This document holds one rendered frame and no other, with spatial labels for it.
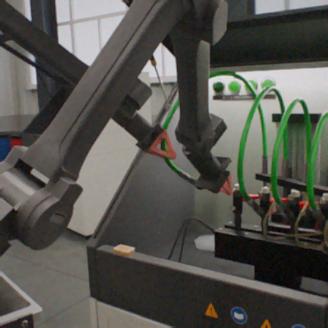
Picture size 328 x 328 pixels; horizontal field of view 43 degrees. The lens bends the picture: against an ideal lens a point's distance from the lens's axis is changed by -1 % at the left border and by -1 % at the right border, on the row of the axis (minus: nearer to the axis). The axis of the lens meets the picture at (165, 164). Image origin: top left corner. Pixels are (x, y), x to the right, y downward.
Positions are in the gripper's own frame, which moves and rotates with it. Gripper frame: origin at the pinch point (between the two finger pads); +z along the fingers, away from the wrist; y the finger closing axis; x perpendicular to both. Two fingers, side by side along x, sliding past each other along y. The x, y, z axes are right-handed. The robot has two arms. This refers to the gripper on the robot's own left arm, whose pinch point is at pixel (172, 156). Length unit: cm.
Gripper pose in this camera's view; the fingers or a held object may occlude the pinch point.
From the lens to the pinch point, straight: 111.8
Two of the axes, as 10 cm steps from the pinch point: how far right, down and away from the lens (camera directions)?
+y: -2.7, 0.5, 9.6
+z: 7.5, 6.3, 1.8
